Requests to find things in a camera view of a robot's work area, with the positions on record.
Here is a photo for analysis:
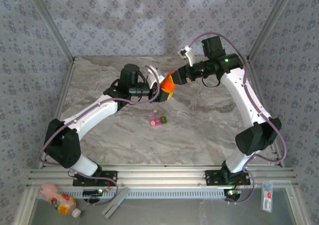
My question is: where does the pink printed drink bottle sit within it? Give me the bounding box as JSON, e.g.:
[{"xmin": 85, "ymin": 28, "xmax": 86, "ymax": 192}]
[{"xmin": 37, "ymin": 182, "xmax": 82, "ymax": 220}]

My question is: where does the grey metal bracket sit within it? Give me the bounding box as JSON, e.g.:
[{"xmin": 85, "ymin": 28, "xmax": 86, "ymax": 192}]
[{"xmin": 100, "ymin": 186, "xmax": 131, "ymax": 219}]

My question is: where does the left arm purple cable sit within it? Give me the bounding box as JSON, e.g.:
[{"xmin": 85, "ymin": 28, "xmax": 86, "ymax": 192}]
[{"xmin": 38, "ymin": 65, "xmax": 161, "ymax": 207}]

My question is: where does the clear plastic packet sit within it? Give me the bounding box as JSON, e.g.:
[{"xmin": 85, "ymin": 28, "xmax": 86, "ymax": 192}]
[{"xmin": 260, "ymin": 181, "xmax": 274, "ymax": 213}]

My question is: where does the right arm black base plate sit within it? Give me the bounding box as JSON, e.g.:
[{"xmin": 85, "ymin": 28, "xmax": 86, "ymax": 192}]
[{"xmin": 204, "ymin": 169, "xmax": 251, "ymax": 186}]

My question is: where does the long aluminium mounting rail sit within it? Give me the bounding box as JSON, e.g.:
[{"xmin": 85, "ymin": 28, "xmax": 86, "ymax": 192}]
[{"xmin": 26, "ymin": 163, "xmax": 299, "ymax": 188}]

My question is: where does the aluminium table edge rail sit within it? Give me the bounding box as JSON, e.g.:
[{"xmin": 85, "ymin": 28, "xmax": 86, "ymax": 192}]
[
  {"xmin": 248, "ymin": 59, "xmax": 285, "ymax": 167},
  {"xmin": 37, "ymin": 59, "xmax": 77, "ymax": 167}
]

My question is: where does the aluminium frame post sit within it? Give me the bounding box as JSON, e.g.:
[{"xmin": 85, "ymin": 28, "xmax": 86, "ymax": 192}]
[
  {"xmin": 23, "ymin": 0, "xmax": 76, "ymax": 63},
  {"xmin": 246, "ymin": 0, "xmax": 298, "ymax": 61}
]

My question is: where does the pink pill box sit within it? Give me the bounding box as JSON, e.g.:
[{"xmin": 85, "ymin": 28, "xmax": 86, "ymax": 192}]
[{"xmin": 149, "ymin": 112, "xmax": 163, "ymax": 127}]

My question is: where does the grey metal shelf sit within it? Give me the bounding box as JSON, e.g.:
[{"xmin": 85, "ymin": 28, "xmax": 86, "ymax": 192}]
[{"xmin": 14, "ymin": 187, "xmax": 310, "ymax": 225}]

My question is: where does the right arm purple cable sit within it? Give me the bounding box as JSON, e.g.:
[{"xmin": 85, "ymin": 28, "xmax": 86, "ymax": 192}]
[{"xmin": 186, "ymin": 31, "xmax": 287, "ymax": 205}]

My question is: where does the grey slotted cable duct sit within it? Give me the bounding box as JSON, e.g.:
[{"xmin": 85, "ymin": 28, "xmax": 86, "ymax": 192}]
[{"xmin": 37, "ymin": 187, "xmax": 226, "ymax": 200}]

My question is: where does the small green-lit circuit board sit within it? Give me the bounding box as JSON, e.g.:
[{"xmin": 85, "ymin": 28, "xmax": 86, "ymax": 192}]
[
  {"xmin": 82, "ymin": 189, "xmax": 104, "ymax": 197},
  {"xmin": 224, "ymin": 189, "xmax": 242, "ymax": 201}
]

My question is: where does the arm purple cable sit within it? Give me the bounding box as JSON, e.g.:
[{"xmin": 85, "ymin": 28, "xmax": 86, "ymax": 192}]
[
  {"xmin": 186, "ymin": 31, "xmax": 287, "ymax": 205},
  {"xmin": 38, "ymin": 65, "xmax": 161, "ymax": 207}
]

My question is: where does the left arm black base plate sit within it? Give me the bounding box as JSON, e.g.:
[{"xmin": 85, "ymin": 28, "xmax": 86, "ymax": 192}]
[{"xmin": 72, "ymin": 170, "xmax": 118, "ymax": 187}]

